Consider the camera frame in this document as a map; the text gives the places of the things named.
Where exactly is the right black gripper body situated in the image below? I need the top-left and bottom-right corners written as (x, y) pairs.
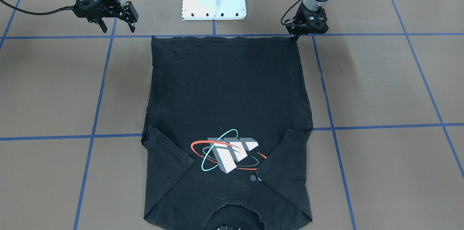
top-left (72, 0), bottom-right (122, 21)

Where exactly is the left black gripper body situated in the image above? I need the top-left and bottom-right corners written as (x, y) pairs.
top-left (286, 7), bottom-right (329, 36)

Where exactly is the black graphic t-shirt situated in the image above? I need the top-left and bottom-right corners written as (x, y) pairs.
top-left (141, 37), bottom-right (313, 230)

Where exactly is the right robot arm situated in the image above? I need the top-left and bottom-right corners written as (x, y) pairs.
top-left (72, 0), bottom-right (138, 33)

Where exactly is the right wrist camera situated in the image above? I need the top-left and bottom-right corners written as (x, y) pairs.
top-left (121, 1), bottom-right (139, 23)

